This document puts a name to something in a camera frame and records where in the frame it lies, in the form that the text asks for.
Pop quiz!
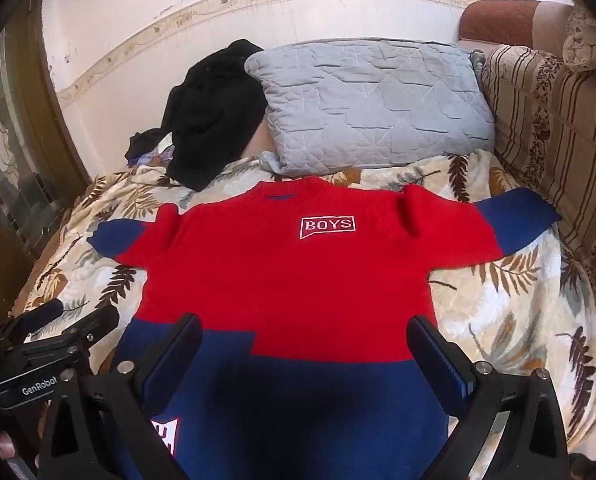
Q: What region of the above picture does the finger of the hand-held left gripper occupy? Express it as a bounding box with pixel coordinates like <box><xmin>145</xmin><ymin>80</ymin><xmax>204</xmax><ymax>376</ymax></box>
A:
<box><xmin>0</xmin><ymin>300</ymin><xmax>64</xmax><ymax>346</ymax></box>
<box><xmin>25</xmin><ymin>305</ymin><xmax>120</xmax><ymax>368</ymax></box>

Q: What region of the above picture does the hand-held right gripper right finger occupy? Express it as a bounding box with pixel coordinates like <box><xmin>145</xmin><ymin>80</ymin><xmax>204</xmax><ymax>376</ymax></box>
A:
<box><xmin>406</xmin><ymin>314</ymin><xmax>571</xmax><ymax>480</ymax></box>

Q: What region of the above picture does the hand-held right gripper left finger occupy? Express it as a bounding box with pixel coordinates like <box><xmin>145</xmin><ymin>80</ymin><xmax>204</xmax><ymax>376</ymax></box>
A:
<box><xmin>37</xmin><ymin>312</ymin><xmax>204</xmax><ymax>480</ymax></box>

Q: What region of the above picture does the red and blue knit sweater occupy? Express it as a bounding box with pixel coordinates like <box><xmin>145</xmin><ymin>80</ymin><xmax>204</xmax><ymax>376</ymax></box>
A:
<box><xmin>87</xmin><ymin>175</ymin><xmax>563</xmax><ymax>480</ymax></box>

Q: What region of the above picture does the person's left hand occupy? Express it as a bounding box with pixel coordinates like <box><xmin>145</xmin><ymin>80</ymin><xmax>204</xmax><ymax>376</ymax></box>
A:
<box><xmin>0</xmin><ymin>430</ymin><xmax>19</xmax><ymax>462</ymax></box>

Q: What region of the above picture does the leaf print blanket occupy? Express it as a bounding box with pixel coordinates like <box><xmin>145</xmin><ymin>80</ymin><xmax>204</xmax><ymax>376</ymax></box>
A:
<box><xmin>15</xmin><ymin>149</ymin><xmax>596</xmax><ymax>461</ymax></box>

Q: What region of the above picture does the brown door with glass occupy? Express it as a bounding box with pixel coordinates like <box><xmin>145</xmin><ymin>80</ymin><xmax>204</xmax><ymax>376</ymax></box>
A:
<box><xmin>0</xmin><ymin>0</ymin><xmax>91</xmax><ymax>331</ymax></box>

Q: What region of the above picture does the black garment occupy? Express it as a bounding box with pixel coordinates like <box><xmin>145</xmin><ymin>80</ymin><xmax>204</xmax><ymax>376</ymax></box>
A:
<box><xmin>160</xmin><ymin>39</ymin><xmax>270</xmax><ymax>192</ymax></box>

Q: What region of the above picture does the striped floral sofa cushion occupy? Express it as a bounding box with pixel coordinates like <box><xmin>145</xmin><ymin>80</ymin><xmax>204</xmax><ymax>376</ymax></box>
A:
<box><xmin>480</xmin><ymin>44</ymin><xmax>596</xmax><ymax>311</ymax></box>

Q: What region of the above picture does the grey quilted pillow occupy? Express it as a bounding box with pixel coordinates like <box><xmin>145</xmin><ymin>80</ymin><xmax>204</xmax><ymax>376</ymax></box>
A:
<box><xmin>244</xmin><ymin>39</ymin><xmax>496</xmax><ymax>177</ymax></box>

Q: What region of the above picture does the cream floral cushion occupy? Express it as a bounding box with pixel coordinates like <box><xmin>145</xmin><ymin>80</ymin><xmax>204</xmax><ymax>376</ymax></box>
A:
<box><xmin>562</xmin><ymin>5</ymin><xmax>596</xmax><ymax>72</ymax></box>

